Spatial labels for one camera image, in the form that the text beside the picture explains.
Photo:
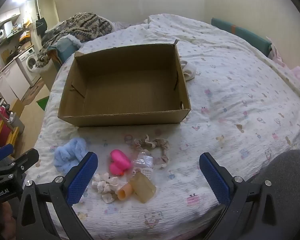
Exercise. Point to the brown cardboard box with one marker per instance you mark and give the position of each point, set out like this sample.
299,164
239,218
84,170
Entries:
125,85

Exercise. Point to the clear plastic packet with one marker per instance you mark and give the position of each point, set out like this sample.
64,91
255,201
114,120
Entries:
143,160

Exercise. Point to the green floor mat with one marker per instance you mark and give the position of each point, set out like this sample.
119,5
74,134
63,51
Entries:
43,103

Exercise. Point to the white kitchen cabinets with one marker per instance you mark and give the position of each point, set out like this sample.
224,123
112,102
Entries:
11,78

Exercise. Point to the teal headboard cushion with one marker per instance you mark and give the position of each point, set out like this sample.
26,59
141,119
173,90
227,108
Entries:
240,33

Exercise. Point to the beige ruffled scrunchie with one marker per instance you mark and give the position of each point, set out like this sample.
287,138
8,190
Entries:
162,143

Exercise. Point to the light blue fluffy scrunchie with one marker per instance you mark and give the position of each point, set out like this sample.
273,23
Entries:
67,152

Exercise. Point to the white mesh pad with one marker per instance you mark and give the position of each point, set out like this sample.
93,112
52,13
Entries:
145,172

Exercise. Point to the pink soft toy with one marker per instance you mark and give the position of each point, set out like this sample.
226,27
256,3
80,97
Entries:
118,160

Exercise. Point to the black hanging bag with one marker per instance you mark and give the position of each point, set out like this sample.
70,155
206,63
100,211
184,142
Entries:
41,26

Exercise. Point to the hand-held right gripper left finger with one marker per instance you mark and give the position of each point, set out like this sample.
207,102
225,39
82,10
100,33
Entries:
82,177

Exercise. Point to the cream fluffy scrunchie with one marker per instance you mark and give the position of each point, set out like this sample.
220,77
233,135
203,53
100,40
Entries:
105,185

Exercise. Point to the patterned knit blanket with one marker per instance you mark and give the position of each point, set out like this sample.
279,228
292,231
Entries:
87,25

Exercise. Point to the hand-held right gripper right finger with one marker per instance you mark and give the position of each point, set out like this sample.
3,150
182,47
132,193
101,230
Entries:
215,180

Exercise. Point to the teal pillow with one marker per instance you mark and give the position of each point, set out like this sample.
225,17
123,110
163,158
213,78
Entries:
66,47

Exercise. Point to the white folded cloth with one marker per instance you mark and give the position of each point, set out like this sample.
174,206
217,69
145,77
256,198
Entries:
188,70

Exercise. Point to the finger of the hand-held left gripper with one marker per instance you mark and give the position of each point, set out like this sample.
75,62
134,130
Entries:
25,158
1,153

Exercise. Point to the white washing machine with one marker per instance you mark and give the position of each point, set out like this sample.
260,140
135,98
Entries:
30,62

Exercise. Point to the pink and yellow rack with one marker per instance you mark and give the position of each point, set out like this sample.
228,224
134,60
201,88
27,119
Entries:
0,125

